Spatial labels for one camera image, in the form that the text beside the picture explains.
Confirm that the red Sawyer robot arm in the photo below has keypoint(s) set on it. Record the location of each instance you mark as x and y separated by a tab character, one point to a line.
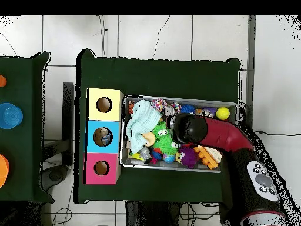
225	134

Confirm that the wooden box with three holes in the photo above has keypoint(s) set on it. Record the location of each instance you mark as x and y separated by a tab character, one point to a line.
108	115

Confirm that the mint green cloth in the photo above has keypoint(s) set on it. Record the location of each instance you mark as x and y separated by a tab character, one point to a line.
143	117

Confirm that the green fuzzy toy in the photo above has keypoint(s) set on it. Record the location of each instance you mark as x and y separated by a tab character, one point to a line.
165	144

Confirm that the blue fuzzy toy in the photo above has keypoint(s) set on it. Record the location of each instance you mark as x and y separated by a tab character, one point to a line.
187	108

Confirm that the dark green table cloth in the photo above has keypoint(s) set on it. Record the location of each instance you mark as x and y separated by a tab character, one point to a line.
23	82
160	77

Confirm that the purple spiky toy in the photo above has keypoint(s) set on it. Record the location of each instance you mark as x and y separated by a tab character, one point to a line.
188	157

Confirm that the orange toy building block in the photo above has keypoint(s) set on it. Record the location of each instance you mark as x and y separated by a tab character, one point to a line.
205	158

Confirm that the cream knitted cloth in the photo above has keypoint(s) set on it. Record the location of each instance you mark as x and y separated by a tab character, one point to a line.
215	154

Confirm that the yellow ball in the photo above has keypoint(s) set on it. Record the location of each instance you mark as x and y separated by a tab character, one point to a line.
223	113

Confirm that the black flat panel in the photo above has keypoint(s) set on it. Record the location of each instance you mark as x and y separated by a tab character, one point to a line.
68	113

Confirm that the blue plastic cup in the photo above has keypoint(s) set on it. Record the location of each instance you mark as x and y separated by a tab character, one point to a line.
10	115

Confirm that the orange plastic cup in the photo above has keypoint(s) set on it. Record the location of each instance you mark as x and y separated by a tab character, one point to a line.
3	169
2	81

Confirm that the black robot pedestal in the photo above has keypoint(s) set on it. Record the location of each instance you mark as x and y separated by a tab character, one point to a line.
150	215

